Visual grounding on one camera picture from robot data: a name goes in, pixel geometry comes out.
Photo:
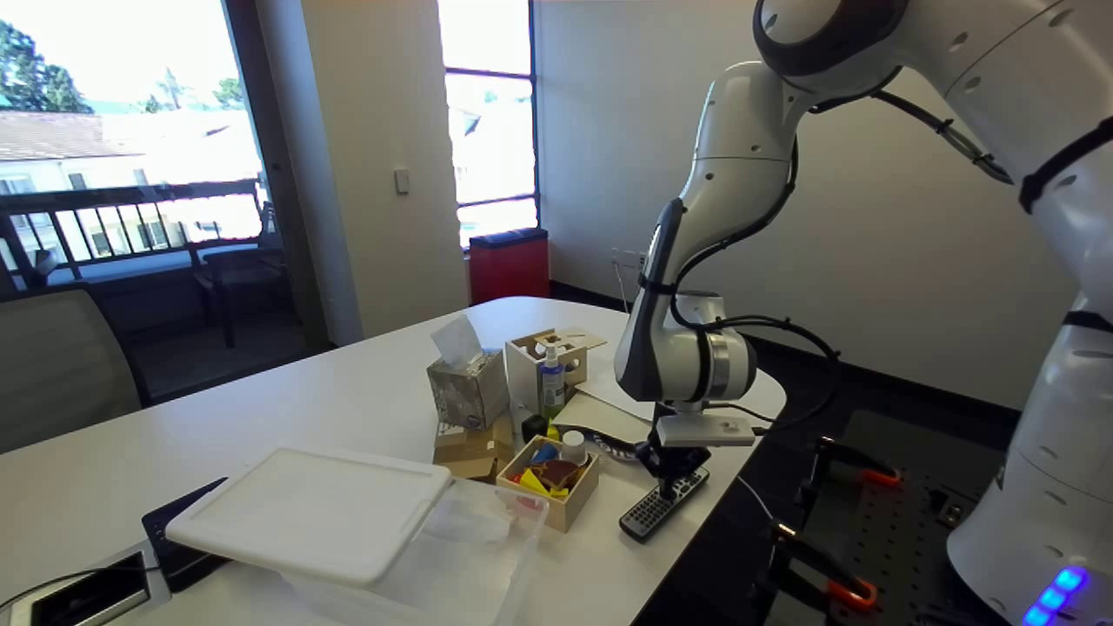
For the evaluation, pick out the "yellow toy block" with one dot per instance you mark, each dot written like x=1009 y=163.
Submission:
x=535 y=483

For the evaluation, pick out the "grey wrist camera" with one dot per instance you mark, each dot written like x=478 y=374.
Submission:
x=699 y=428

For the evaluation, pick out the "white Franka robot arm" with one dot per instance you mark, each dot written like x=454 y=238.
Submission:
x=925 y=231

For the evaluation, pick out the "dark balcony railing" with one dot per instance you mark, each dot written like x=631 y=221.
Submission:
x=127 y=192

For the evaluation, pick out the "red toy block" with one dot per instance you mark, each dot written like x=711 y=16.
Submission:
x=562 y=474

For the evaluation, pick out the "beige chair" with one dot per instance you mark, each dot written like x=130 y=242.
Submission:
x=57 y=365

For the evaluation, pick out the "white light switch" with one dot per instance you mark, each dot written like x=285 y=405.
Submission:
x=401 y=179

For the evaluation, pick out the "bottle with blue cap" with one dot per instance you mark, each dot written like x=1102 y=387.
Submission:
x=547 y=391

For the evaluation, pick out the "table outlet box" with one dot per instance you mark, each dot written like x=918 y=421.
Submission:
x=88 y=594

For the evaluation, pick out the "brown cardboard box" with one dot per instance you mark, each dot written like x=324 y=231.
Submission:
x=475 y=452

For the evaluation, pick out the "wooden box of toy blocks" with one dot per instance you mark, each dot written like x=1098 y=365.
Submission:
x=569 y=497

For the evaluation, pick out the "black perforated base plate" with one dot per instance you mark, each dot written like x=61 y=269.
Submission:
x=925 y=508

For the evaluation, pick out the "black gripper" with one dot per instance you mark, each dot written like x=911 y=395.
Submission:
x=671 y=456

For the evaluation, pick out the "red bin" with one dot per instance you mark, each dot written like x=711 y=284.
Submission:
x=510 y=267

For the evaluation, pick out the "small open box with bottles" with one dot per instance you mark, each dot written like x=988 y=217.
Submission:
x=524 y=369

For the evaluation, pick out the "black and silver remote control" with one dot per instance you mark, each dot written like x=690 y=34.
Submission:
x=663 y=505

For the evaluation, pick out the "clear plastic container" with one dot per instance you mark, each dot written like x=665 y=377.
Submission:
x=462 y=556

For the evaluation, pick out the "blue toy block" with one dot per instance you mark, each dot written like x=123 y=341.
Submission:
x=540 y=451

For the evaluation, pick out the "tissue box with tissue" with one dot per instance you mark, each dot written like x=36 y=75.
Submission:
x=472 y=387

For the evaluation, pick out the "small white jar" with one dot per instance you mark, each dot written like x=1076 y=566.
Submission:
x=571 y=445

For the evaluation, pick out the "dark chair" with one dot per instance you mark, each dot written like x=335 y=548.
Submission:
x=238 y=271

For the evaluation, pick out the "white plastic lid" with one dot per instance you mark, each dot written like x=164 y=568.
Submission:
x=315 y=508

